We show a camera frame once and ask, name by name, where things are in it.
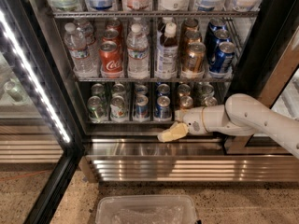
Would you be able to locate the green can rear bottom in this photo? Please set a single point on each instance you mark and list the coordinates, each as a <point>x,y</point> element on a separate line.
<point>98,89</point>

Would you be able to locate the white LED light strip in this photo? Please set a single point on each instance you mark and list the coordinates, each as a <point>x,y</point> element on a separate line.
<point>32,77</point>

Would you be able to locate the gold can front bottom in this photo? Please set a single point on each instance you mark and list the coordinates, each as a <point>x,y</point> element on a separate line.
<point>185,102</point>

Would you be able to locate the blue pepsi can front bottom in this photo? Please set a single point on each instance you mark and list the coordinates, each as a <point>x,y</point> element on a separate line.
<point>162,108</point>

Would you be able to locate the gold can front middle shelf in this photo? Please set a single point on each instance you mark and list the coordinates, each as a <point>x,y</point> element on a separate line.
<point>194,57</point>

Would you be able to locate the blue pepsi can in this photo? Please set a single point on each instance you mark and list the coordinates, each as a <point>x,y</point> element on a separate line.
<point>163,90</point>
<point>162,108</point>

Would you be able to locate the white red can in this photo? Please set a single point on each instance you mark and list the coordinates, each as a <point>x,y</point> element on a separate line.
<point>118,107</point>
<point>118,90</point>

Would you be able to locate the white red can rear bottom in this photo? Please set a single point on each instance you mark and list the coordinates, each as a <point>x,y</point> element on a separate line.
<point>118,90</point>

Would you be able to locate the red coca cola can middle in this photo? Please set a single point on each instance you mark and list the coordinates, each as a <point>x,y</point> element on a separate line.
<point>111,35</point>

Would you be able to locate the silver can front bottom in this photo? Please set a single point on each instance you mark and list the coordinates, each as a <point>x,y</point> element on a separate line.
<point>209,101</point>

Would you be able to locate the water bottle rear left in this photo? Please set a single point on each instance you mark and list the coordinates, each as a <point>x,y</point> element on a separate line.
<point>87,29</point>

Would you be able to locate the red blue can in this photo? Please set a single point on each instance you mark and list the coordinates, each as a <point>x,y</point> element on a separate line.
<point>141,89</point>
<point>141,106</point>

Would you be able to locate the white red can front bottom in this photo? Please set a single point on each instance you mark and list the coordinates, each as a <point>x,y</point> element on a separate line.
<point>118,107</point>

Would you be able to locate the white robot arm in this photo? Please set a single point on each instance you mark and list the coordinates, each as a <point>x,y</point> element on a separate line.
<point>241,115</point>

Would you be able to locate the red coca cola can rear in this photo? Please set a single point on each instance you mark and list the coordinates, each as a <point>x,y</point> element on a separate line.
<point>114,24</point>

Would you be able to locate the glass fridge door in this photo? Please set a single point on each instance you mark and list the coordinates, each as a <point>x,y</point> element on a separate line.
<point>29,139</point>

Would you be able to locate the blue pepsi can rear bottom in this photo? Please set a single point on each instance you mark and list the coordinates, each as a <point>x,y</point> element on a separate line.
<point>163,90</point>

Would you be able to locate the silver can rear bottom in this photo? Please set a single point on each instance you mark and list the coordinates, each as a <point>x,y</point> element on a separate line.
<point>205,90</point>

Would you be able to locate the gold can rear middle shelf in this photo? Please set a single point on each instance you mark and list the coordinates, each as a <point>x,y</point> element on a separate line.
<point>189,24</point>

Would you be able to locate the blue can front middle shelf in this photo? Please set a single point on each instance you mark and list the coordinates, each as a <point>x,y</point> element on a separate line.
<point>222,58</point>

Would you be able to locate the gold can shelf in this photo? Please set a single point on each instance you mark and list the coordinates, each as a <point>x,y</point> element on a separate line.
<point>194,57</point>
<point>189,37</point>
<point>189,24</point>

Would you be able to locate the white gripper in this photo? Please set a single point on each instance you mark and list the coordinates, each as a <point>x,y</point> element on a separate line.
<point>193,119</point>

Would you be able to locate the red blue can rear bottom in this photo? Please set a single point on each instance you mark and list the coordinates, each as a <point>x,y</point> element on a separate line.
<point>141,89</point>

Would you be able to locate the blue can rear middle shelf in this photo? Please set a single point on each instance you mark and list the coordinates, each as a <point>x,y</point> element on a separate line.
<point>214,25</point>

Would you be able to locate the silver can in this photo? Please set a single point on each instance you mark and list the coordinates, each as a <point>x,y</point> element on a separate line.
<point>205,90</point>
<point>209,101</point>

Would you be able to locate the blue can shelf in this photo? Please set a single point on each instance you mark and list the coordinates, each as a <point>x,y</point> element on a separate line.
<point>214,25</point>
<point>214,40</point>
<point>222,58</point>

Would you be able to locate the red coca cola can front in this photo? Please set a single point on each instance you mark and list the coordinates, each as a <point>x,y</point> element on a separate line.
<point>110,57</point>

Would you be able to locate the brown tea bottle front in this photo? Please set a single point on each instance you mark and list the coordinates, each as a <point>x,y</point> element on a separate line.
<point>167,52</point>

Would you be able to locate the gold can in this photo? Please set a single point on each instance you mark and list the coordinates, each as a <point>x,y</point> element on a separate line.
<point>185,102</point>
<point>183,90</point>

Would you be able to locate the red coca cola can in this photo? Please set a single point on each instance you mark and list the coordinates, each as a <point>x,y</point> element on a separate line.
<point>111,35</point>
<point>110,57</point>
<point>114,24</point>

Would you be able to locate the red blue can front bottom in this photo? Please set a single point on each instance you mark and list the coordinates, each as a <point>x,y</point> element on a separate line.
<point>141,106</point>

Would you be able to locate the clear plastic bin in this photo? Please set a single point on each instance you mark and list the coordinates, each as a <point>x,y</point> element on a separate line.
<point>146,209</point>

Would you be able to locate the water bottle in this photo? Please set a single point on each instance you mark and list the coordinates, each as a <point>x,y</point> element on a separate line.
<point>138,52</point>
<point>77,47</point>
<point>87,29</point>

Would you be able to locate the gold can rear bottom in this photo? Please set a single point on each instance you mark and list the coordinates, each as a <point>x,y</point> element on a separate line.
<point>183,90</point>

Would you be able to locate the water bottle centre front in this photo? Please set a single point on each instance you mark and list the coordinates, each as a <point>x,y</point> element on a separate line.
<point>138,52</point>

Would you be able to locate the water bottle front left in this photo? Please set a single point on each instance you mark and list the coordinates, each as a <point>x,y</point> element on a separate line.
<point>77,47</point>

